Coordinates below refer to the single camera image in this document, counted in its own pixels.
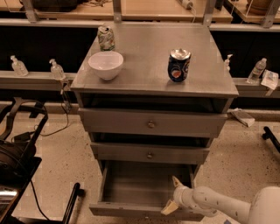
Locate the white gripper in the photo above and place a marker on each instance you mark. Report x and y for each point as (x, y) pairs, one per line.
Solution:
(181, 194)

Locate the grey bottom drawer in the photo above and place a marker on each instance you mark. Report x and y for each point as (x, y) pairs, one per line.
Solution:
(141, 190)

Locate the grey drawer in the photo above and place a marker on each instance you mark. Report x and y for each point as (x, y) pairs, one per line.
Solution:
(149, 153)
(141, 190)
(148, 122)

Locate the grey middle drawer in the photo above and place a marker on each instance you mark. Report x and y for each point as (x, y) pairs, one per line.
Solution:
(149, 153)

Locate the grey wooden drawer cabinet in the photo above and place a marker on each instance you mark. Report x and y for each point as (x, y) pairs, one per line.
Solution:
(144, 83)

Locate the grey top drawer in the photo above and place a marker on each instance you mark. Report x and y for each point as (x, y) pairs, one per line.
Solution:
(148, 122)

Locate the black metal stand leg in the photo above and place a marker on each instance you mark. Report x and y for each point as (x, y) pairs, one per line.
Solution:
(76, 192)

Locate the white paper packet on floor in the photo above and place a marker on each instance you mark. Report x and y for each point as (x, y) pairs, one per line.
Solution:
(242, 116)

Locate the black chair leg right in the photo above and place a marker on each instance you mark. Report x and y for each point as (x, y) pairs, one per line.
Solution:
(269, 135)

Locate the blue pepsi soda can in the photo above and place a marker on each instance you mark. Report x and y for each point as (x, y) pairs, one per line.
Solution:
(178, 65)

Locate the clear plastic water bottle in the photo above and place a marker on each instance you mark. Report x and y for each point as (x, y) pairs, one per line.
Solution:
(257, 71)

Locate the small clear pump bottle right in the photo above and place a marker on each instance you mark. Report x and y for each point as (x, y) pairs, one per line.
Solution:
(227, 61)

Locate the white ceramic bowl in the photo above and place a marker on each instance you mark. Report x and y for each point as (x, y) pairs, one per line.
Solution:
(106, 65)

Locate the clear plastic wipes packet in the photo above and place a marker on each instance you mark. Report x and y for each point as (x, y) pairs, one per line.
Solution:
(270, 79)

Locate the clear sanitizer pump bottle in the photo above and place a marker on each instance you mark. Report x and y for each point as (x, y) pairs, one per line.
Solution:
(57, 70)

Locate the black chair with headphones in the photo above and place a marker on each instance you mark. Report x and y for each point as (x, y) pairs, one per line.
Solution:
(18, 162)

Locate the green crushed soda can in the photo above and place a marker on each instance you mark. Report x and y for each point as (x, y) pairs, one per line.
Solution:
(106, 38)

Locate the white power adapter on shelf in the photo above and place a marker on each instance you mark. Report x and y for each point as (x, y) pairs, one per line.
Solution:
(187, 4)

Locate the clear sanitizer bottle far left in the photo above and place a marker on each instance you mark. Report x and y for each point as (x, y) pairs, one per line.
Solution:
(18, 66)

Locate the black bag on shelf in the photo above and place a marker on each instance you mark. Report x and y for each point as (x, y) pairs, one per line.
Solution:
(56, 5)

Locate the grey metal shelf rail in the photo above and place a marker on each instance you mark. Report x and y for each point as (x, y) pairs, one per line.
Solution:
(33, 81)

